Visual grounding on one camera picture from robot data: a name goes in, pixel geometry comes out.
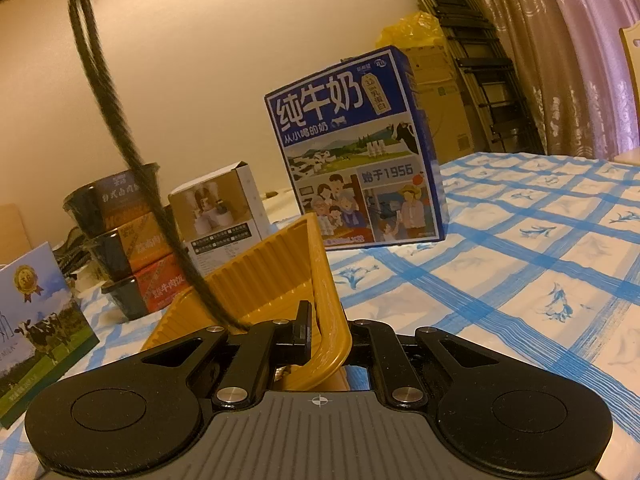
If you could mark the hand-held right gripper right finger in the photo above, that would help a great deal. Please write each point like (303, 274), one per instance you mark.
(361, 332)

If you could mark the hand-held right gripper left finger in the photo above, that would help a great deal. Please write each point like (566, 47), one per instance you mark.
(302, 332)

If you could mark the yellow plastic tray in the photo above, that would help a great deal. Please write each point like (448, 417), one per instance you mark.
(265, 270)

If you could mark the small white product box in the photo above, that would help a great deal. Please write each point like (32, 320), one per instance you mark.
(220, 215)

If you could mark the blue checked tablecloth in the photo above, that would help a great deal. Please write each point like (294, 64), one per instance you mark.
(500, 270)

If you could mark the black bowl with red label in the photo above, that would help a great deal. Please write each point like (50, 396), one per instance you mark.
(150, 290)

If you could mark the blue illustrated milk carton box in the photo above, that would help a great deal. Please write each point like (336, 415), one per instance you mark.
(350, 160)

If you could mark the black bowl with orange label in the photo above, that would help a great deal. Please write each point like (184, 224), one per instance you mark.
(135, 247)

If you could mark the black bowl with dark label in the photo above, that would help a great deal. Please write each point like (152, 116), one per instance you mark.
(105, 200)

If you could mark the stacked cardboard boxes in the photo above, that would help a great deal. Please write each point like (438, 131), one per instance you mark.
(445, 110)

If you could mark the cow print milk carton box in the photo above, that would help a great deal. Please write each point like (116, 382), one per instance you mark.
(45, 330)

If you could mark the wooden board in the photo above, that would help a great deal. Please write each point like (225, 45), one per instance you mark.
(11, 232)

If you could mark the black folding ladder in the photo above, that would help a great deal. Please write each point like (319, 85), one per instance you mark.
(485, 70)

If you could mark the yellow plastic bag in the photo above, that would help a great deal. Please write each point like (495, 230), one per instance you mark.
(410, 30)

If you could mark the pink patterned curtain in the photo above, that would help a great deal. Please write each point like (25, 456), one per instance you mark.
(565, 50)

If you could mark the wooden chair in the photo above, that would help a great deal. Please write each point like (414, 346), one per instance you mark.
(631, 100)

